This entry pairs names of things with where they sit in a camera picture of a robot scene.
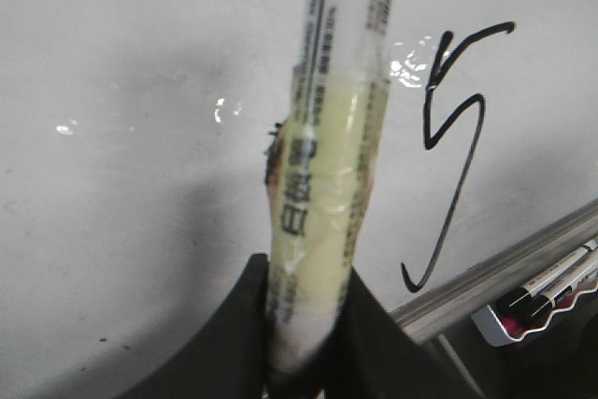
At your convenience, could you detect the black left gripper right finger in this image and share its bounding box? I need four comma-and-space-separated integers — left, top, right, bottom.
268, 271, 479, 399

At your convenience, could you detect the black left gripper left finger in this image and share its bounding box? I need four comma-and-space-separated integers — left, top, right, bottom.
121, 253, 268, 398

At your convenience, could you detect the white whiteboard marker with tape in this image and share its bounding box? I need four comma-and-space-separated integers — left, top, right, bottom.
266, 0, 392, 375

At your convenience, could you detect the white whiteboard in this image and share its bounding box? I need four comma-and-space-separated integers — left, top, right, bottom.
1, 0, 597, 398

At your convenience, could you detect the white marker holder tray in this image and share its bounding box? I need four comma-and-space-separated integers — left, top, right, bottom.
471, 277, 597, 347

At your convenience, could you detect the black marker in tray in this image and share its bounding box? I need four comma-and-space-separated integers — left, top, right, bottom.
495, 239, 597, 323

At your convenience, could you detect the aluminium whiteboard tray rail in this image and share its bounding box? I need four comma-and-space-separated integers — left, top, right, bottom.
390, 200, 597, 345

